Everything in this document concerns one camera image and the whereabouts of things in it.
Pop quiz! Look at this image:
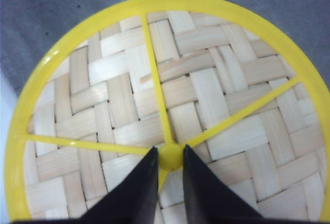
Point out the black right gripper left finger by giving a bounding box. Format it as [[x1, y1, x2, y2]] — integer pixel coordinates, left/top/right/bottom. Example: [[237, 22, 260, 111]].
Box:
[[77, 146, 158, 224]]

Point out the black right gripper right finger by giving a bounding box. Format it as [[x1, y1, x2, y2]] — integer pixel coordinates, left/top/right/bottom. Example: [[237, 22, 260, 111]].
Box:
[[182, 144, 263, 224]]

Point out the yellow-rimmed woven bamboo lid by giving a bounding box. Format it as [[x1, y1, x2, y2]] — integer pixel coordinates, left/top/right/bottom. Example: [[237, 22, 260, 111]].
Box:
[[4, 0, 329, 223]]

